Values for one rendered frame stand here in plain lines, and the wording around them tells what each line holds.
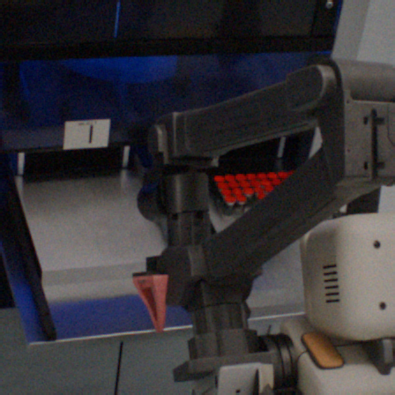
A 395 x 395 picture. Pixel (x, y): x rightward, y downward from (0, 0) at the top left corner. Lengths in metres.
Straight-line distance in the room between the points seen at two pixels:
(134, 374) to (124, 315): 0.65
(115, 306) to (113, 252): 0.15
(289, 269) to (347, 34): 0.47
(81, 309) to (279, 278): 0.37
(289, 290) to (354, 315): 0.65
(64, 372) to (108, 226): 0.50
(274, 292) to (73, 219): 0.41
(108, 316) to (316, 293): 0.59
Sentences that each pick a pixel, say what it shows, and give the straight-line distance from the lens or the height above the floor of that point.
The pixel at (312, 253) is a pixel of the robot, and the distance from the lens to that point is 1.35.
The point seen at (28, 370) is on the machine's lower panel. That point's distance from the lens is 2.41.
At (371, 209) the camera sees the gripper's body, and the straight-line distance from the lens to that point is 1.89.
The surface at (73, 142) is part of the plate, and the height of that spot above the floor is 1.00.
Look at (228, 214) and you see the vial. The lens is 2.10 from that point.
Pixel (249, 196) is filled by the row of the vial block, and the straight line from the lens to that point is 2.12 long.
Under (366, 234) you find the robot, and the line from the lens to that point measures 1.28.
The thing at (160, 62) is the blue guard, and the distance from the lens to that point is 2.01.
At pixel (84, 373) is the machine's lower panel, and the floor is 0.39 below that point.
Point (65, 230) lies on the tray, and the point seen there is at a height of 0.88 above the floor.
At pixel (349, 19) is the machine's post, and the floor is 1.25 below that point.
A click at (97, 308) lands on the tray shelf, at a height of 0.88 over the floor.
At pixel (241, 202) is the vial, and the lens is 2.09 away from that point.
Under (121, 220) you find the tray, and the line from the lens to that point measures 2.07.
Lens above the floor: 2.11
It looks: 35 degrees down
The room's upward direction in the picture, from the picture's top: 9 degrees clockwise
